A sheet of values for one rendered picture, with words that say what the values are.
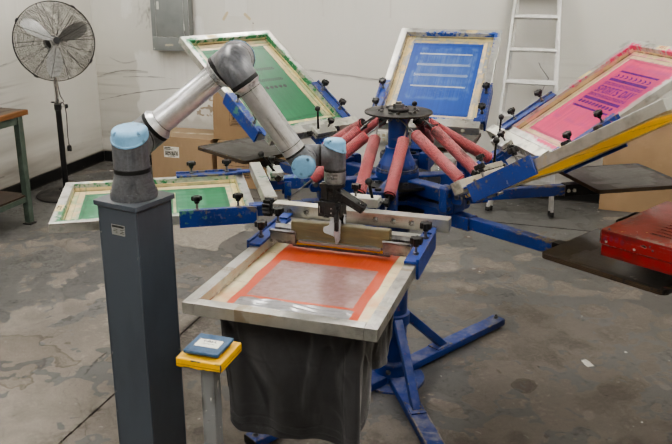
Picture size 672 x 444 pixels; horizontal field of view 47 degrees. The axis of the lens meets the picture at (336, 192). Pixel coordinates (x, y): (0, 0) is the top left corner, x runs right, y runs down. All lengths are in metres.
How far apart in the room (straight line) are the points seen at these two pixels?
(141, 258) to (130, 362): 0.39
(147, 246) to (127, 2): 5.36
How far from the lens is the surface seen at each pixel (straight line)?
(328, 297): 2.38
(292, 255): 2.71
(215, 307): 2.26
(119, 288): 2.67
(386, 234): 2.64
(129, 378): 2.80
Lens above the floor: 1.93
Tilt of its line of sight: 17 degrees down
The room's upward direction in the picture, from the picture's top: straight up
